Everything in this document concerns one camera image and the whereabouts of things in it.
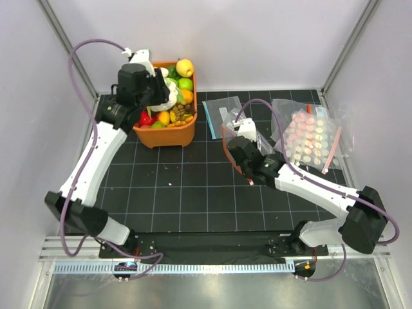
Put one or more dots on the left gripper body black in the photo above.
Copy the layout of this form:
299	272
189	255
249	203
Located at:
143	97

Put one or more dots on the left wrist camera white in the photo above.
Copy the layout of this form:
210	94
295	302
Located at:
140	57

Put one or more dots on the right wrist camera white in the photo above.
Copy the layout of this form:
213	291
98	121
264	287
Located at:
245	127

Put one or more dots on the polka dot zip bag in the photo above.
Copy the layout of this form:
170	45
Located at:
311	140

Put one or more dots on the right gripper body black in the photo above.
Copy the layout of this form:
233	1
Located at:
245	171

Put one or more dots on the clear crumpled plastic bag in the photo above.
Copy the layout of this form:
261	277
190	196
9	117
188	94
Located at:
285	108

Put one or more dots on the toy cauliflower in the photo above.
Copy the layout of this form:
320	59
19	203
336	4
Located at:
173	96

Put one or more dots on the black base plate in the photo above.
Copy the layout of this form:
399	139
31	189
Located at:
223	248

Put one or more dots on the aluminium frame rail front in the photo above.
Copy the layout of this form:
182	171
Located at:
88	262

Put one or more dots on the left aluminium frame post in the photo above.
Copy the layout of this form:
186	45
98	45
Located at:
64	40

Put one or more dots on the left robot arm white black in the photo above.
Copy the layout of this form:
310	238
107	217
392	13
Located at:
74	204

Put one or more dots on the right aluminium frame post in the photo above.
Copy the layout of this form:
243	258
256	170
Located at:
350	44

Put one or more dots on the blue zipper clear bag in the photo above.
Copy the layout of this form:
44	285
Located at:
216	112

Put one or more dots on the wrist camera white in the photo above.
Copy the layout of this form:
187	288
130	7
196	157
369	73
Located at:
245	127
140	57

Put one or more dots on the orange plastic basket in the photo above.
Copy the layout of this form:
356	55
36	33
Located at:
175	126

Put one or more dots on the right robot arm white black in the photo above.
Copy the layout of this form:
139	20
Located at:
358	215

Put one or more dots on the aluminium frame post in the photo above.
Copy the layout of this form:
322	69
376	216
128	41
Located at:
350	44
64	40

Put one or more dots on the yellow toy pear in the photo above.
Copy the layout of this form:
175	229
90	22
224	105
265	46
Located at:
185	68

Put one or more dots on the green toy apple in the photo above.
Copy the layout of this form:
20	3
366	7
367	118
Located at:
186	84

